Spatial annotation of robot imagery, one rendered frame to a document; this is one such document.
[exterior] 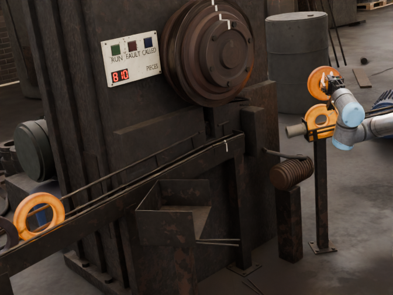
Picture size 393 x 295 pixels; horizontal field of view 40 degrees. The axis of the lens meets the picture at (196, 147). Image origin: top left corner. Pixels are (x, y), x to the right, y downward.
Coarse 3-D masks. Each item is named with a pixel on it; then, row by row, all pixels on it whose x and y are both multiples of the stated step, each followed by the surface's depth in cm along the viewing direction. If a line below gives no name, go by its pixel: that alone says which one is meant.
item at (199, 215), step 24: (168, 192) 208; (192, 192) 206; (144, 216) 184; (168, 216) 181; (192, 216) 179; (144, 240) 187; (168, 240) 185; (192, 240) 183; (192, 264) 205; (192, 288) 205
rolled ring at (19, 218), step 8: (24, 200) 189; (32, 200) 189; (40, 200) 191; (48, 200) 193; (56, 200) 195; (16, 208) 188; (24, 208) 187; (56, 208) 195; (16, 216) 187; (24, 216) 188; (56, 216) 197; (64, 216) 198; (16, 224) 187; (24, 224) 188; (56, 224) 197; (24, 232) 189; (32, 232) 194; (40, 232) 196; (48, 232) 195
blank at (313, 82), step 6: (324, 66) 244; (312, 72) 244; (318, 72) 243; (324, 72) 243; (336, 72) 243; (312, 78) 243; (318, 78) 243; (312, 84) 244; (318, 84) 244; (312, 90) 245; (318, 90) 245; (318, 96) 246; (324, 96) 246
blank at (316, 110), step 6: (312, 108) 256; (318, 108) 256; (324, 108) 256; (306, 114) 258; (312, 114) 257; (318, 114) 257; (324, 114) 257; (330, 114) 257; (336, 114) 257; (306, 120) 258; (312, 120) 258; (330, 120) 258; (312, 126) 259; (318, 126) 259
